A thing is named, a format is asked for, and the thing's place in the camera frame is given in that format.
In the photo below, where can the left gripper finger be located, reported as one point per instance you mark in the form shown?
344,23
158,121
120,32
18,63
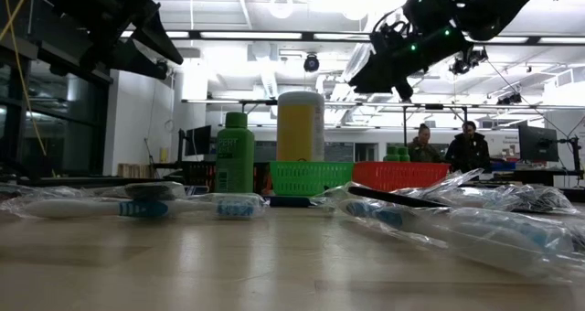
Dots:
137,63
155,39

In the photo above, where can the black comb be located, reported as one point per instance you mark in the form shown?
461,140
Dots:
393,196
41,192

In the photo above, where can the blue white toothbrush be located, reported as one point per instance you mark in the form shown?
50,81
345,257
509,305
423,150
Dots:
471,196
91,208
480,240

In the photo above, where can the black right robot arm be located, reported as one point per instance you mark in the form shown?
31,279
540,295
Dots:
503,4

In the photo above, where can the person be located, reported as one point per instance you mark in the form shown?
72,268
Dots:
468,152
422,148

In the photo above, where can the overhead light bar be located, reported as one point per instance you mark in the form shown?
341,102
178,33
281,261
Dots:
308,36

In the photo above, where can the red plastic basket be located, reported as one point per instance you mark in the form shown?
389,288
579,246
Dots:
397,176

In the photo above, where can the yellow white wipes canister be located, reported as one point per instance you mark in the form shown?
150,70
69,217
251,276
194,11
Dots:
299,128

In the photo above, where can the small yellow sign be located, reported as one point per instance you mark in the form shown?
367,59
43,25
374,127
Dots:
163,155

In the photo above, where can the black computer monitor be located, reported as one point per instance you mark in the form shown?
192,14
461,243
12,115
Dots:
537,142
198,140

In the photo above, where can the wooden crate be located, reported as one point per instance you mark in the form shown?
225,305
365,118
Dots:
135,170

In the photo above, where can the green plastic basket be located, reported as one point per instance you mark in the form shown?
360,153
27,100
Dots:
311,178

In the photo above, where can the orange plastic basket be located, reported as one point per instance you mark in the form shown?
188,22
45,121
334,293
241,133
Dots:
267,178

